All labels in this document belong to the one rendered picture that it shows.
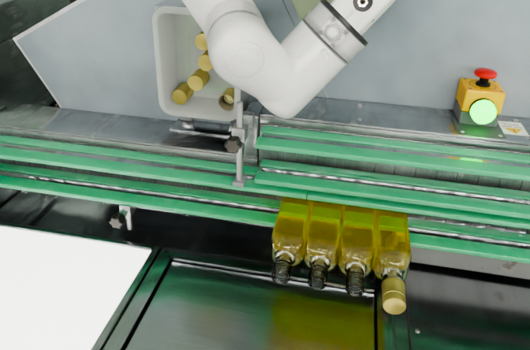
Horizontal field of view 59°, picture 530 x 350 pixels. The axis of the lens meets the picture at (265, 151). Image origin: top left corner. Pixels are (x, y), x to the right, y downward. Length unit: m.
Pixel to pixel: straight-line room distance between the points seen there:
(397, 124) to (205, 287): 0.47
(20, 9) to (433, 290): 1.41
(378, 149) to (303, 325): 0.34
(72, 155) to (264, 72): 0.62
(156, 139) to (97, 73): 0.23
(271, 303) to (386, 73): 0.50
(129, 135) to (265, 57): 0.60
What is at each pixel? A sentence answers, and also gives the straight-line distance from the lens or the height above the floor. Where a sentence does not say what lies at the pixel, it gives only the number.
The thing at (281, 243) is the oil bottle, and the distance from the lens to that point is 0.80.
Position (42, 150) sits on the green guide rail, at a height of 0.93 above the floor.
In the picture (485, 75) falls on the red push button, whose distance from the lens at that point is 0.96.
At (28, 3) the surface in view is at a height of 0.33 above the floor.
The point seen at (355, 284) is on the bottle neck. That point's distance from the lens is 0.76.
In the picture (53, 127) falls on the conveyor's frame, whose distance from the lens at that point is 1.15.
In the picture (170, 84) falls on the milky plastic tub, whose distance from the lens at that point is 1.03.
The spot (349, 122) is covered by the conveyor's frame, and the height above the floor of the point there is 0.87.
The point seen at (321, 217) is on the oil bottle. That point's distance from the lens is 0.85.
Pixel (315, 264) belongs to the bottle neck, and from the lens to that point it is 0.78.
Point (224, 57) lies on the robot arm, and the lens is 0.51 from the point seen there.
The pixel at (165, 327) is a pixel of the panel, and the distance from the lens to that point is 0.88.
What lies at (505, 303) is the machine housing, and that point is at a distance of 1.08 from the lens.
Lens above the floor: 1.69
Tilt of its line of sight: 60 degrees down
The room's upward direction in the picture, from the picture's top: 158 degrees counter-clockwise
